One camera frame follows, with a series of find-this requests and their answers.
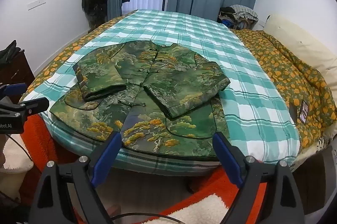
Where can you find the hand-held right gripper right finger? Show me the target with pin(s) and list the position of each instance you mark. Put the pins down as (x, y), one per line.
(225, 153)

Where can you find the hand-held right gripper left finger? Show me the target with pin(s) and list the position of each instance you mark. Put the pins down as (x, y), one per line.
(109, 155)

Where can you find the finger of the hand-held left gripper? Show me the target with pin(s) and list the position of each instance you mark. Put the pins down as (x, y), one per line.
(36, 104)
(14, 89)

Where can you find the green landscape print jacket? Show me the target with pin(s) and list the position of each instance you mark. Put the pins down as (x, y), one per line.
(158, 76)

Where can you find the pile of dark clothes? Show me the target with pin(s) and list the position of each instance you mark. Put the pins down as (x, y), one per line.
(227, 11)

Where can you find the dark wooden cabinet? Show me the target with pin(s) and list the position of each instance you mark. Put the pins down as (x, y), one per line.
(18, 73)

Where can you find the white fluffy rug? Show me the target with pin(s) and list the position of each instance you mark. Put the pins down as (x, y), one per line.
(15, 158)
(194, 209)

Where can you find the dark cloth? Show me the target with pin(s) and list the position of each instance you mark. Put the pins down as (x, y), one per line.
(9, 51)

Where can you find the smartphone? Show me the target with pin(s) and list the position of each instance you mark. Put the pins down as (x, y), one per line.
(304, 112)

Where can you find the spotted white cloth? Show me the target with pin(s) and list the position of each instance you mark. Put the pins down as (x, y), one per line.
(320, 143)

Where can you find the orange floral green quilt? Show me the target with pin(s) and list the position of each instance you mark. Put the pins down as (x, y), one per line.
(289, 68)

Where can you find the dark hanging coat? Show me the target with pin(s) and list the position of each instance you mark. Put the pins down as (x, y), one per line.
(93, 10)

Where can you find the teal plaid bedsheet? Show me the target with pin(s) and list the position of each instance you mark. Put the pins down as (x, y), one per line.
(210, 37)

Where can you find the grey checked cloth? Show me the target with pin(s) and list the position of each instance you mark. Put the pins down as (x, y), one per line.
(244, 11)

